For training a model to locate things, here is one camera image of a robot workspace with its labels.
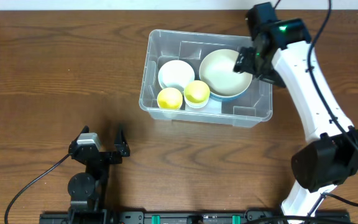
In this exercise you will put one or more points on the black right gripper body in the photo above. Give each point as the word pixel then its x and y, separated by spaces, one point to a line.
pixel 245 62

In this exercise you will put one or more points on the beige large bowl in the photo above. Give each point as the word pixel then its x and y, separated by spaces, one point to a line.
pixel 216 69

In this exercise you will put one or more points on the white label in bin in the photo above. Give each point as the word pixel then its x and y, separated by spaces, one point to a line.
pixel 212 107

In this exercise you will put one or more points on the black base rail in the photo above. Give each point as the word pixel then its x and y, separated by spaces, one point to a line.
pixel 150 218

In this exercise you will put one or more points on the dark blue bowl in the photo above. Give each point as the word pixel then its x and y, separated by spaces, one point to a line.
pixel 218 97

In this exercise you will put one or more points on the clear plastic storage bin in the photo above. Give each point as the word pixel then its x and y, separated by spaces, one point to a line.
pixel 254 107

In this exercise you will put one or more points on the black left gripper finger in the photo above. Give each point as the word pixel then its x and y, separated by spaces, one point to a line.
pixel 73 145
pixel 121 144

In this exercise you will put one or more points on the light blue cup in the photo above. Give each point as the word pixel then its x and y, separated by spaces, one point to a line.
pixel 196 105

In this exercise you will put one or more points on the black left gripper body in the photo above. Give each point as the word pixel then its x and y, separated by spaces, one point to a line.
pixel 105 155

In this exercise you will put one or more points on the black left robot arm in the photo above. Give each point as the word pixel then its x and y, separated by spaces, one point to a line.
pixel 88 189

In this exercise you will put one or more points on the white small bowl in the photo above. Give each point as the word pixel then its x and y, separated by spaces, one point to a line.
pixel 175 74

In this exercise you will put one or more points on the yellow cup front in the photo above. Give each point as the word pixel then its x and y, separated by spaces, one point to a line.
pixel 170 98

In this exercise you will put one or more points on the yellow cup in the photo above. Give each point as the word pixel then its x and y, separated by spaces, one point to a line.
pixel 197 92
pixel 170 98

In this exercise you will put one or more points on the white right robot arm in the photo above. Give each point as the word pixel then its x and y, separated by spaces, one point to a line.
pixel 283 54

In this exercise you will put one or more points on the white cup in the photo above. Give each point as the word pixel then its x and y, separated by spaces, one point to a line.
pixel 170 114

